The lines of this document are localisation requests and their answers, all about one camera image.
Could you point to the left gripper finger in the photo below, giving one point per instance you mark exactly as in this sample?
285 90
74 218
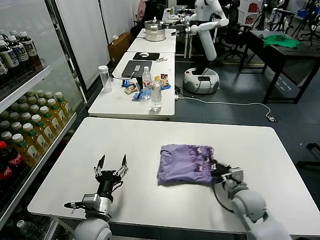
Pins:
122 170
98 170

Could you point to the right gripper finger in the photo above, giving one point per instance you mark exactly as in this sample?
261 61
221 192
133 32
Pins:
219 164
213 165

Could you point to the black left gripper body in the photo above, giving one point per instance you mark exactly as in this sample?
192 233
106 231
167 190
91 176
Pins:
108 178

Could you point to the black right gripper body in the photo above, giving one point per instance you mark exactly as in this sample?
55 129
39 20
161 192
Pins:
222 173

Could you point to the purple t-shirt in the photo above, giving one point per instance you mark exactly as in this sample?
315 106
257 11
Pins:
180 167

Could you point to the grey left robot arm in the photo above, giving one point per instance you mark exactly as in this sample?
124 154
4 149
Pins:
93 228

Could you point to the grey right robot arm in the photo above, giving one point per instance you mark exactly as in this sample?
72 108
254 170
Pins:
250 205

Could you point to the white table with snacks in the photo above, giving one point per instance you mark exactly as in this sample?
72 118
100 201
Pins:
112 105

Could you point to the yellow tea bottle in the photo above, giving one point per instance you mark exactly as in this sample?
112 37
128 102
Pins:
60 112
65 106
53 121
46 130
26 117
34 108
6 136
48 95
37 138
42 101
16 126
28 152

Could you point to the blue snack packet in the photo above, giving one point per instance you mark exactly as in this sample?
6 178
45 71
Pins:
137 97
166 86
126 83

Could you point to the white power strip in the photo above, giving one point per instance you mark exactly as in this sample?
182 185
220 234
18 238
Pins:
176 94

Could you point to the cracker snack packet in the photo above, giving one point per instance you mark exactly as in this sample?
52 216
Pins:
130 90

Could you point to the clear bottle with white cap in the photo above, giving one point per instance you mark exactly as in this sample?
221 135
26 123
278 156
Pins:
156 96

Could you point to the red label cola bottle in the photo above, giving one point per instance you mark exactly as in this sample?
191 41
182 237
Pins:
13 158
6 172

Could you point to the black triangular stand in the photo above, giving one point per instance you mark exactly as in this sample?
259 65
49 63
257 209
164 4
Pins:
139 82

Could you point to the clear jar with white lid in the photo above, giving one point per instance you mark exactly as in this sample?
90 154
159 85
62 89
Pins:
105 78

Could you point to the water bottle with red label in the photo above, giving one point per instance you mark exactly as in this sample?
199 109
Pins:
147 80

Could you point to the black rolling chair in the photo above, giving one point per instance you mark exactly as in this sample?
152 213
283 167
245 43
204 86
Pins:
312 146

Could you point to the clear bottle with green cap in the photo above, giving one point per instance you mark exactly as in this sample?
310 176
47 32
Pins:
26 231

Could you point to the yellow snack packet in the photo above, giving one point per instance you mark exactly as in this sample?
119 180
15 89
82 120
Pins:
156 78

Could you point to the dark snack packet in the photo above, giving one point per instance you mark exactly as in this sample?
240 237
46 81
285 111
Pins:
164 78

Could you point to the grey closed laptop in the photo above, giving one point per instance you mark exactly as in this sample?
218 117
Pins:
137 68

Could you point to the glass door drinks shelf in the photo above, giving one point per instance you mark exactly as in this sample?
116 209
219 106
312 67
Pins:
25 85

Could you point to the small silver clip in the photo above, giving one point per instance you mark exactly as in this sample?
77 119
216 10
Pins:
161 60

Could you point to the black mouse pad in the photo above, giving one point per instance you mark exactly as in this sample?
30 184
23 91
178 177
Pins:
152 57

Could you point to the white computer mouse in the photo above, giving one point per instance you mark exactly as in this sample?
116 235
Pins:
143 54

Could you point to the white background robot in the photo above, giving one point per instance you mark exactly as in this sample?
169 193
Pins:
206 42

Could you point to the cardboard box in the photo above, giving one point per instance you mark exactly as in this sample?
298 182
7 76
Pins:
118 47

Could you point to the white table with pot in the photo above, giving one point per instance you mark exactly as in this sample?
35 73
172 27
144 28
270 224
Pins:
155 46

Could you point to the black table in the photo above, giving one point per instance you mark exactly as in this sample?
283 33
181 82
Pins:
287 53

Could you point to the green cloth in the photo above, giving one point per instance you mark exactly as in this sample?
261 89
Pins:
281 41

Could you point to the dark tea bottle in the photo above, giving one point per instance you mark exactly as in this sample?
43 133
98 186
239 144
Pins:
28 48
20 53
10 58

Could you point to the white steamer pot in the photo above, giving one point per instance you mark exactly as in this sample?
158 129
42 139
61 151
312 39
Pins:
155 32

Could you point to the red and white boxes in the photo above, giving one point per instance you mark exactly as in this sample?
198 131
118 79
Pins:
251 18

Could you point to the black office chair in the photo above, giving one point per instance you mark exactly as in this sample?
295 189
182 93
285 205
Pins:
233 15

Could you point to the small green bottle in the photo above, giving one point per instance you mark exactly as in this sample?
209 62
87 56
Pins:
172 11

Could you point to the pink garment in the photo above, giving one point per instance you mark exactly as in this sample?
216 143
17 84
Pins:
142 10

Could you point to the blue bin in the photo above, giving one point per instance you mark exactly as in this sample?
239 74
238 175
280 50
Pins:
303 13

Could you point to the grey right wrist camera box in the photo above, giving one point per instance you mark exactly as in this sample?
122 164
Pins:
236 174

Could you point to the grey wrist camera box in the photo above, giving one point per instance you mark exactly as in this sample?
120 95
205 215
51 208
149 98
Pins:
90 201
236 174

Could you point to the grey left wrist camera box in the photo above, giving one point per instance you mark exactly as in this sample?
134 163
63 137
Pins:
90 201

